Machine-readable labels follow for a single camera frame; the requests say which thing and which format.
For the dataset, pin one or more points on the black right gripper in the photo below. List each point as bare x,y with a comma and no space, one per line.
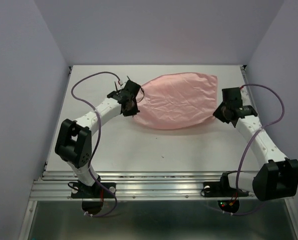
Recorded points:
217,114

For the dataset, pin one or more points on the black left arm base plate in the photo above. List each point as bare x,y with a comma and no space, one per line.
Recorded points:
81,191

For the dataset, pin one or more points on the pink satin napkin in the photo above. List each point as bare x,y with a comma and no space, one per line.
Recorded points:
176,101

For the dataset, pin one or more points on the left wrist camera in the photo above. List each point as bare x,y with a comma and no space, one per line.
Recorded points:
122,81

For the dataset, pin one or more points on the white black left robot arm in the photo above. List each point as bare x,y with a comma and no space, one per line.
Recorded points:
74,141

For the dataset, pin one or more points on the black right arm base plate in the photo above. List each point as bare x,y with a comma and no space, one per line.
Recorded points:
214,189

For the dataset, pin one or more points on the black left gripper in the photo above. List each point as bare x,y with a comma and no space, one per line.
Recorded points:
133,112

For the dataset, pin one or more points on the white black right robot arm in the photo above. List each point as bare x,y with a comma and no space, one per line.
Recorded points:
278,174

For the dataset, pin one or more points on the aluminium frame rail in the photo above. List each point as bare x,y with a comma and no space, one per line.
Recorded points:
130,186

